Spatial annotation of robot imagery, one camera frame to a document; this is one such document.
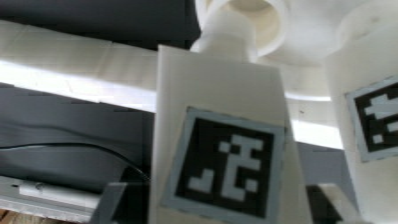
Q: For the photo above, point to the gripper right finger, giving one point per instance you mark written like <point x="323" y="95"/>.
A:
<point x="332" y="209"/>

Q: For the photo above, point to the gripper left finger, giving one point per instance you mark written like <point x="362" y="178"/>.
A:
<point x="122" y="204"/>

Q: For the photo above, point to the white round stool seat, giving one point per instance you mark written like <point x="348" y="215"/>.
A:
<point x="303" y="28"/>

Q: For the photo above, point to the metal table edge clamp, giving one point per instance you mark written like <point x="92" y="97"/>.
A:
<point x="46" y="200"/>

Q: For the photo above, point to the white front barrier rail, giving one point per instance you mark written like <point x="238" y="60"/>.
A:
<point x="103" y="72"/>

